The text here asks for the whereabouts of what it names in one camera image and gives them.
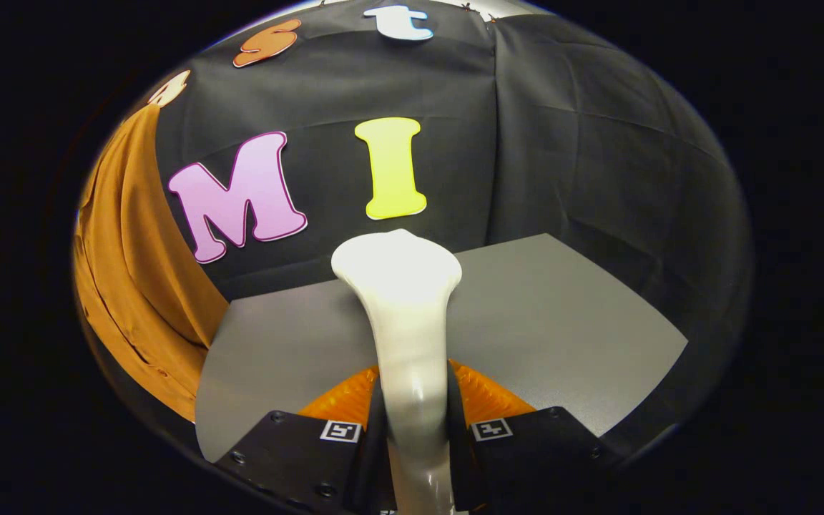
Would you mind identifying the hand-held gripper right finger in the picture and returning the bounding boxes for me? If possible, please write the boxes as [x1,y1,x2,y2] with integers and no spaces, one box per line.
[446,360,624,513]

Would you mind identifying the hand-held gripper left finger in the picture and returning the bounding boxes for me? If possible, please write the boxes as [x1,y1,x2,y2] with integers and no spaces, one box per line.
[215,366,388,515]

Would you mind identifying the white garment steamer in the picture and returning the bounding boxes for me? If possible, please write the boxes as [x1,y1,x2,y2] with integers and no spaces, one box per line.
[331,229,464,515]

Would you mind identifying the orange-brown button shirt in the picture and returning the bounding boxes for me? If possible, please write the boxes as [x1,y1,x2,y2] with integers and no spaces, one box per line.
[72,104,230,423]

